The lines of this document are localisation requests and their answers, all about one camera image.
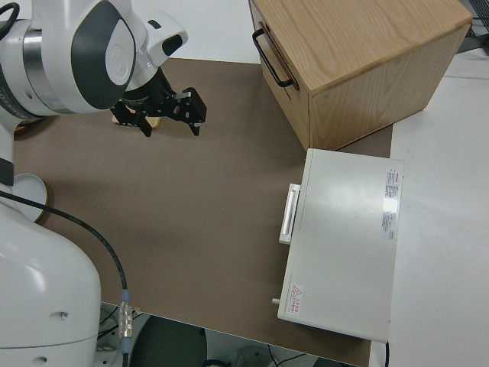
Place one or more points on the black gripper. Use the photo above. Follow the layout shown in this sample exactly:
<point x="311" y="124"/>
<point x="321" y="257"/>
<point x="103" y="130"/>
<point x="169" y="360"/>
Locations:
<point x="147" y="97"/>

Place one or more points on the gray plate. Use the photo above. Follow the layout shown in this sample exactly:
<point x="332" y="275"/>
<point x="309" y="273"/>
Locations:
<point x="30" y="191"/>

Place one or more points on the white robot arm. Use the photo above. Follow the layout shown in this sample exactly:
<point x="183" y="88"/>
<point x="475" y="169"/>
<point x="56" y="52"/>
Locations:
<point x="49" y="57"/>

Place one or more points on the wooden mug stand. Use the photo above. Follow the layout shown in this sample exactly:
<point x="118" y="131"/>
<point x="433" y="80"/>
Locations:
<point x="155" y="122"/>

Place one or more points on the brown table mat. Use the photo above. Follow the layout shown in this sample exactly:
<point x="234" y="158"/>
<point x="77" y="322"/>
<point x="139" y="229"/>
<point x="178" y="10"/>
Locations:
<point x="191" y="210"/>

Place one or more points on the brown wicker tray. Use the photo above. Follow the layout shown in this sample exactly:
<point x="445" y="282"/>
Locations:
<point x="26" y="126"/>

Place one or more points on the white toaster oven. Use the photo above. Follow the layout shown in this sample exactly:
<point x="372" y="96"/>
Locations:
<point x="344" y="229"/>

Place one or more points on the wooden drawer box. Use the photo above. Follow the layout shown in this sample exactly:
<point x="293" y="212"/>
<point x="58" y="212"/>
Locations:
<point x="363" y="38"/>

